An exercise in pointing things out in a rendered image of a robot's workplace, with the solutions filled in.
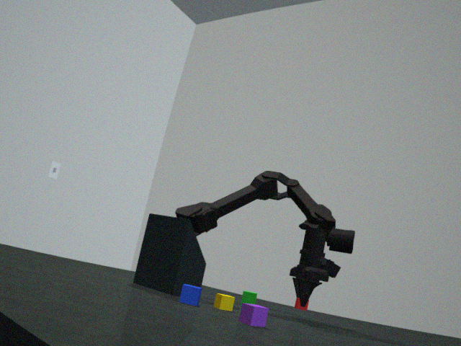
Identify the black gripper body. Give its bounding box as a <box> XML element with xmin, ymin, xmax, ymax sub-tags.
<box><xmin>290</xmin><ymin>246</ymin><xmax>330</xmax><ymax>282</ymax></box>

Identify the red block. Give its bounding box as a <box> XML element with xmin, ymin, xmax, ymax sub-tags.
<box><xmin>295</xmin><ymin>298</ymin><xmax>309</xmax><ymax>311</ymax></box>

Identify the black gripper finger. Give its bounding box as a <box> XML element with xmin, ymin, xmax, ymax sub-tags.
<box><xmin>297</xmin><ymin>278</ymin><xmax>322</xmax><ymax>307</ymax></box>
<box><xmin>292</xmin><ymin>278</ymin><xmax>300</xmax><ymax>298</ymax></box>

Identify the blue block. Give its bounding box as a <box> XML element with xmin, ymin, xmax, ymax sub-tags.
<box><xmin>179</xmin><ymin>285</ymin><xmax>202</xmax><ymax>306</ymax></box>

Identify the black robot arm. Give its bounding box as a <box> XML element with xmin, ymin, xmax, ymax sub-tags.
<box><xmin>175</xmin><ymin>171</ymin><xmax>355</xmax><ymax>278</ymax></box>

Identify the purple block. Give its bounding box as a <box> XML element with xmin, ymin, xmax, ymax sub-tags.
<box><xmin>238</xmin><ymin>303</ymin><xmax>269</xmax><ymax>327</ymax></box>

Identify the yellow block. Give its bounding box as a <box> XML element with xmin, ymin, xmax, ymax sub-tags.
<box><xmin>214</xmin><ymin>293</ymin><xmax>235</xmax><ymax>311</ymax></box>

